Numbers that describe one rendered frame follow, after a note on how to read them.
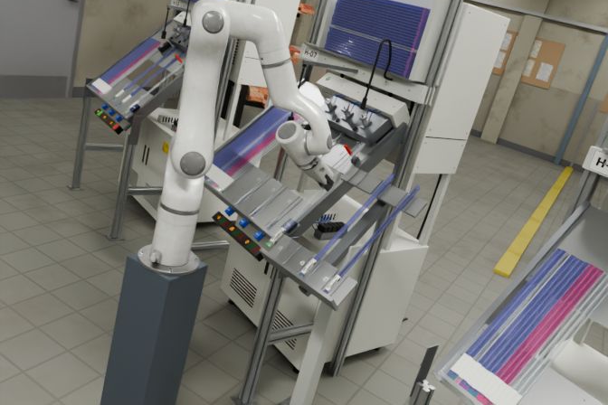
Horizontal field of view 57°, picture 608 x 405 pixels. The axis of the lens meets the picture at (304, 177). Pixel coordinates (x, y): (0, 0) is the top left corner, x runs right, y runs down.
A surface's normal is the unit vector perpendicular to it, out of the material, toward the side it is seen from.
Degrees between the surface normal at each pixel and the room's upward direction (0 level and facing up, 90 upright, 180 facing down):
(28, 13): 90
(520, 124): 90
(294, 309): 90
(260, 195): 44
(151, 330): 90
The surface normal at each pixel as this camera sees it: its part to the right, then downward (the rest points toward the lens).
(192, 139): 0.26, -0.15
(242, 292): -0.76, 0.00
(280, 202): -0.35, -0.66
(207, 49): 0.04, 0.86
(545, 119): -0.49, 0.14
